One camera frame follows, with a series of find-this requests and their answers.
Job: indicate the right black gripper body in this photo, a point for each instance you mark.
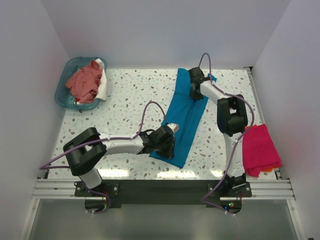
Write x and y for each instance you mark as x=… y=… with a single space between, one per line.
x=195 y=95

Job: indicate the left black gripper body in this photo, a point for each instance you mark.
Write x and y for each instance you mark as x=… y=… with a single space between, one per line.
x=159 y=145

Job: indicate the blue t shirt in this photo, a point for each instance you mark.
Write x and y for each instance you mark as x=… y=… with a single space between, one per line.
x=185 y=112

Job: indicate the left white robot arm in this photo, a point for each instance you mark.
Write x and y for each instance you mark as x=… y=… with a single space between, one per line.
x=85 y=150

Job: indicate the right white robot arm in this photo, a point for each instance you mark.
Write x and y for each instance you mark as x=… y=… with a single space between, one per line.
x=232 y=120

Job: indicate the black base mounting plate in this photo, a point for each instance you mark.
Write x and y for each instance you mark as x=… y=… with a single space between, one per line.
x=144 y=192

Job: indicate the white t shirt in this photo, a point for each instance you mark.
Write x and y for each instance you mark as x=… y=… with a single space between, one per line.
x=103 y=87

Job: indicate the folded magenta t shirt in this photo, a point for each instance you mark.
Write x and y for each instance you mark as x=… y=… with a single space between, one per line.
x=260 y=150

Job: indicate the salmon pink t shirt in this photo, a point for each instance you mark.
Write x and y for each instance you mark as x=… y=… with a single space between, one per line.
x=84 y=84

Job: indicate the folded orange t shirt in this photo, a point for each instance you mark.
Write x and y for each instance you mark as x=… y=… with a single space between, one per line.
x=267 y=170

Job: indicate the teal plastic laundry basket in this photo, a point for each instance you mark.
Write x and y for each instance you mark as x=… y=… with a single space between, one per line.
x=63 y=96

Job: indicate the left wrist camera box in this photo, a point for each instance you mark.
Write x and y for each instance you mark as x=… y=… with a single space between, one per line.
x=174 y=127

